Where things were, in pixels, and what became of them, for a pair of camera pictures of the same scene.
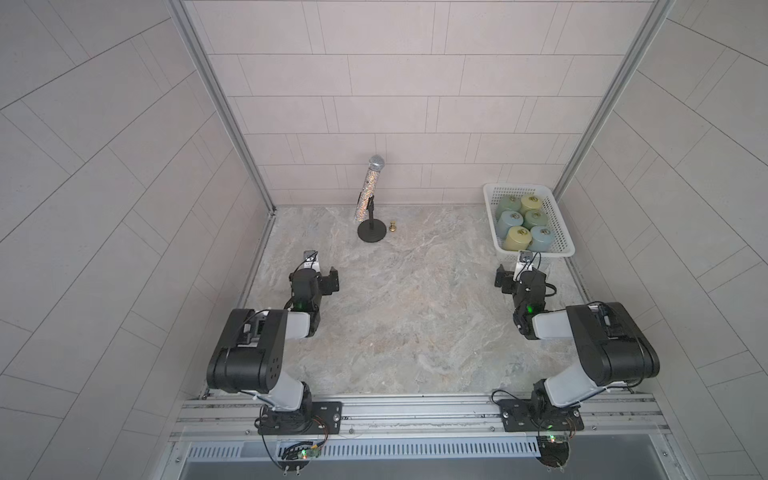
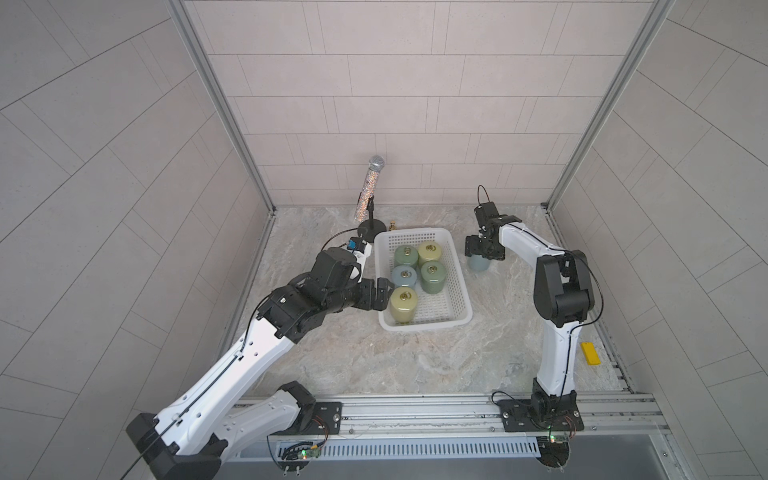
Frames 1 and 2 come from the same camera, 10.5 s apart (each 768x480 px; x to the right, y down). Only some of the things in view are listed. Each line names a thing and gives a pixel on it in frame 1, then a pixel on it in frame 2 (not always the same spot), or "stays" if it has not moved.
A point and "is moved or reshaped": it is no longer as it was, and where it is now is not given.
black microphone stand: (372, 230) stays
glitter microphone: (368, 187) stays
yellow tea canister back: (530, 202) -> (429, 251)
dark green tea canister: (535, 218) -> (432, 275)
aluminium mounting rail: (423, 421) stays
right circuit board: (553, 451) stays
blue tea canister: (506, 220) is moved or reshaped
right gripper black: (508, 280) -> (472, 245)
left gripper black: (326, 288) -> (367, 301)
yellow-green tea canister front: (518, 239) is moved or reshaped
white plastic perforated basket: (527, 217) -> (430, 291)
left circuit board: (297, 457) stays
